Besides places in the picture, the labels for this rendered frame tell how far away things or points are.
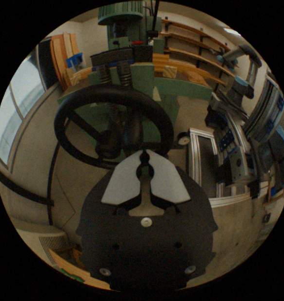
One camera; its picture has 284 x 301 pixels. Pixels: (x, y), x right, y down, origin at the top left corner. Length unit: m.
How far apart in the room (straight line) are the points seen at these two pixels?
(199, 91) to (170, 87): 0.11
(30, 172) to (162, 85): 1.47
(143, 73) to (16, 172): 1.37
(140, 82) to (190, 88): 0.19
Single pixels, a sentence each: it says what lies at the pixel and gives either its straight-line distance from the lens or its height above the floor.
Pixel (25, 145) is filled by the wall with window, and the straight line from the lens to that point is 1.41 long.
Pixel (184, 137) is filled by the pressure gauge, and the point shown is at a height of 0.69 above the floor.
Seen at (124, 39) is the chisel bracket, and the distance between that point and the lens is 0.42.
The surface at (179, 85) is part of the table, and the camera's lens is 0.34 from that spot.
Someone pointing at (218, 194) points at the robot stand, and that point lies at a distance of 1.02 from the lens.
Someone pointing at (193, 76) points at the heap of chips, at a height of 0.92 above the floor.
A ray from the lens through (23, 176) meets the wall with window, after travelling 1.39.
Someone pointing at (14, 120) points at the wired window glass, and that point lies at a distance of 1.48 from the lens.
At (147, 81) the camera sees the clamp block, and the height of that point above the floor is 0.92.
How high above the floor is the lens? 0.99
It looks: 60 degrees down
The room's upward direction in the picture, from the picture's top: straight up
